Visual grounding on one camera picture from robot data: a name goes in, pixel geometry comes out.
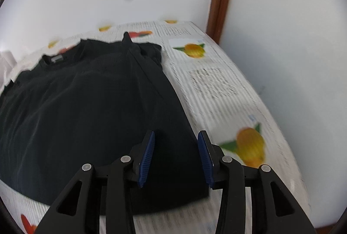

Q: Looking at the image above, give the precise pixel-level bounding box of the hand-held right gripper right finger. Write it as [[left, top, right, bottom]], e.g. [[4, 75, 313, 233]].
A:
[[197, 130, 316, 234]]

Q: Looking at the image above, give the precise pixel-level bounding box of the fruit print tablecloth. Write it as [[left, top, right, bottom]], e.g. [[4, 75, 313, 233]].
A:
[[0, 20, 311, 234]]

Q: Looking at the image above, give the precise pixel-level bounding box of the black sweatshirt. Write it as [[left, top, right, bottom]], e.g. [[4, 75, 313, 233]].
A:
[[0, 31, 211, 215]]

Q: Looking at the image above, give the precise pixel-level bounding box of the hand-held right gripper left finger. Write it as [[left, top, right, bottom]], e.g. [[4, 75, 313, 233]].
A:
[[35, 130, 156, 234]]

